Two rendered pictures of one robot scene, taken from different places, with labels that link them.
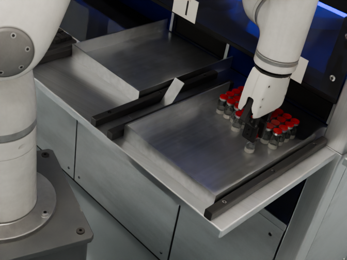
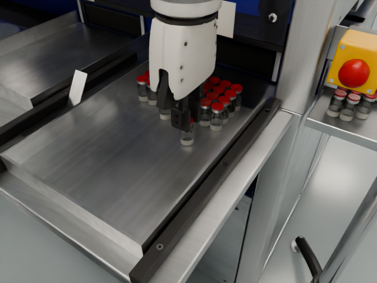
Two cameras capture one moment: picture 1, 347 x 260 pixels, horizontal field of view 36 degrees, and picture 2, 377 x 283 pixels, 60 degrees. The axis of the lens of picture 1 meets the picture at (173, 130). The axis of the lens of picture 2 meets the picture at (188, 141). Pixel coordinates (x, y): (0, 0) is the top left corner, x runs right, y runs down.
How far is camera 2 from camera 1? 0.64 m
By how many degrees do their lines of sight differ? 8
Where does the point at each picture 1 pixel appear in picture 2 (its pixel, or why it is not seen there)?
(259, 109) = (182, 84)
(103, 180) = not seen: hidden behind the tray
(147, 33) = (56, 31)
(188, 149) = (104, 163)
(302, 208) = (265, 180)
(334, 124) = (286, 78)
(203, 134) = (124, 134)
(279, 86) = (203, 41)
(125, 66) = (26, 72)
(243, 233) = not seen: hidden behind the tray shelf
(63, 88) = not seen: outside the picture
